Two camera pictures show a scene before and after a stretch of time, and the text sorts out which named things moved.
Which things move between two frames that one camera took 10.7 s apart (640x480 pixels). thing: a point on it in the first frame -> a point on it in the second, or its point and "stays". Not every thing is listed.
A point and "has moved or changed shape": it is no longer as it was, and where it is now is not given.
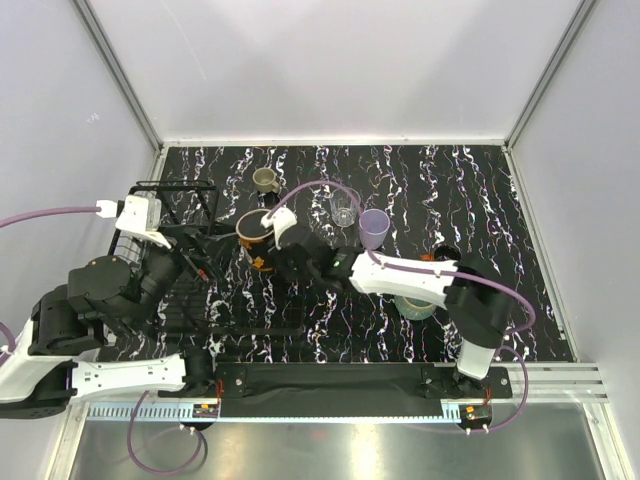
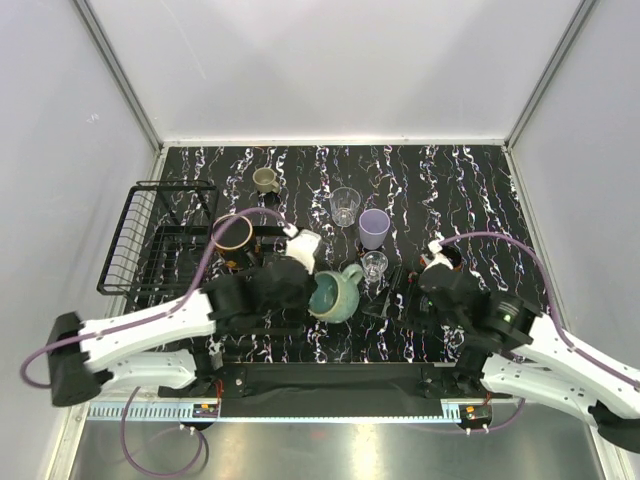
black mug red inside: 257,240 -> 234,249
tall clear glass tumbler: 343,207 stays
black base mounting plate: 344,389 stays
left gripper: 170,252 -> 302,300
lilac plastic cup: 373,228 stays
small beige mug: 266,180 stays
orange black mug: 441,253 stays
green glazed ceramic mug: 413,309 has moved or changed shape
